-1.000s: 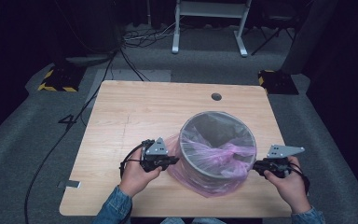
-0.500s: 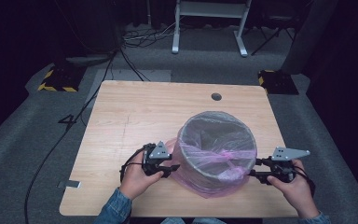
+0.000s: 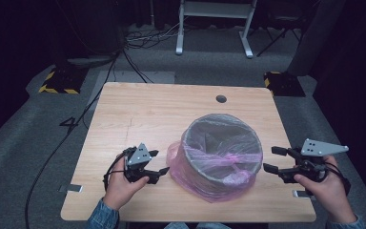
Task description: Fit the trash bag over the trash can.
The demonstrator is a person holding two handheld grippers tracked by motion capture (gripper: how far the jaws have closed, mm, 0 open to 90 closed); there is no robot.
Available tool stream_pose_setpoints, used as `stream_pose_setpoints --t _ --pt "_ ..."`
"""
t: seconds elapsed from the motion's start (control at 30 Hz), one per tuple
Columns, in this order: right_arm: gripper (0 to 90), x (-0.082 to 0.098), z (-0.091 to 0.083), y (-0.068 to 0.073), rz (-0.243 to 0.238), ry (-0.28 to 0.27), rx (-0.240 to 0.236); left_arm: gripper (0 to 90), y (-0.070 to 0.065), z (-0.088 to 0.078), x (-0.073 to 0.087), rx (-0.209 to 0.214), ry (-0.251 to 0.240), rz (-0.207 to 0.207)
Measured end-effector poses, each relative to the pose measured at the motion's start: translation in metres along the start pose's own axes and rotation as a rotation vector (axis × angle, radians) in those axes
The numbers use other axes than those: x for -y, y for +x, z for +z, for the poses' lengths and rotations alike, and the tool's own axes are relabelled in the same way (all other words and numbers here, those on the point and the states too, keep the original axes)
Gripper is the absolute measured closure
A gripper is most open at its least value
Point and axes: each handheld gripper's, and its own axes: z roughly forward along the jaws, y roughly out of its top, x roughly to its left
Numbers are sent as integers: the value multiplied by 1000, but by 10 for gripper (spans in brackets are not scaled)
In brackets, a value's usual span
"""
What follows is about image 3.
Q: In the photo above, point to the desk with white frame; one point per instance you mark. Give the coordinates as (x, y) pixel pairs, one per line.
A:
(216, 9)

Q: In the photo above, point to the grey curtain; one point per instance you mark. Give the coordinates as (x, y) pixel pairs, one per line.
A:
(314, 38)

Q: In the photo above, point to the black yellow striped stand base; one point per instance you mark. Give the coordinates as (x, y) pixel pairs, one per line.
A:
(284, 84)
(62, 81)

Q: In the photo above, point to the black tripod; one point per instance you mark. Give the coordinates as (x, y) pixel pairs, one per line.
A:
(279, 39)

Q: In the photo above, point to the person's legs in jeans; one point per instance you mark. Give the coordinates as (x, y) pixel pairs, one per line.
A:
(197, 226)

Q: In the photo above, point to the green plastic bin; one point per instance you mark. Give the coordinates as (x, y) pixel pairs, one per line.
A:
(222, 133)

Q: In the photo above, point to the person's left hand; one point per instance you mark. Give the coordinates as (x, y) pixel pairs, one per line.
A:
(120, 191)

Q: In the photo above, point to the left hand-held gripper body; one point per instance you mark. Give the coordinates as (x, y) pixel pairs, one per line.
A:
(138, 157)

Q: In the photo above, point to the person's right hand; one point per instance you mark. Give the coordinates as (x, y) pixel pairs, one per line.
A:
(333, 197)

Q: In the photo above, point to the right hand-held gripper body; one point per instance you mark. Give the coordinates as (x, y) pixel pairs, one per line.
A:
(317, 148)

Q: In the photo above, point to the silver tape strip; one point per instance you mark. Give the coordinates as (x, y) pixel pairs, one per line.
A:
(299, 194)

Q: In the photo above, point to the pink plastic bag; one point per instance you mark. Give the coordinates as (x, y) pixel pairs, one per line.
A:
(209, 187)

